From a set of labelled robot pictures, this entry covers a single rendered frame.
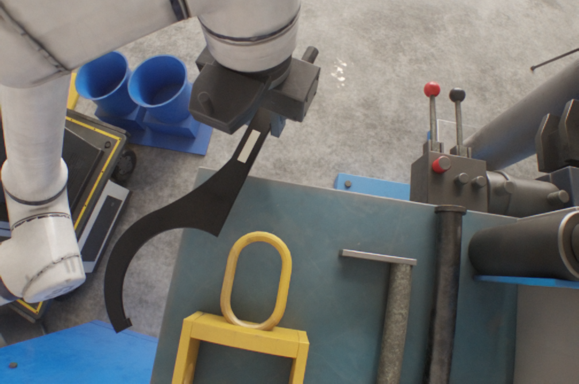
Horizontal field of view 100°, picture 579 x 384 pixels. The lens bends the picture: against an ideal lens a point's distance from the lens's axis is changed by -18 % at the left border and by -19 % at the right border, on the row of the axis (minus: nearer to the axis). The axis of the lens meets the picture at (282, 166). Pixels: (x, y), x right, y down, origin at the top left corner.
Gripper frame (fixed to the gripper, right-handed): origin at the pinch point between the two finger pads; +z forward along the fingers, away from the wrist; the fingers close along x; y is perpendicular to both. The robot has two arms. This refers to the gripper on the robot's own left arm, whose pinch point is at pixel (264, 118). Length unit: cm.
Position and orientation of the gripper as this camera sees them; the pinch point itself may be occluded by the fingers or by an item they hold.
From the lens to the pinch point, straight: 43.7
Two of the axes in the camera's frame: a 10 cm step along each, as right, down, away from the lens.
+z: 0.1, 3.0, 9.5
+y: 4.1, -8.7, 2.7
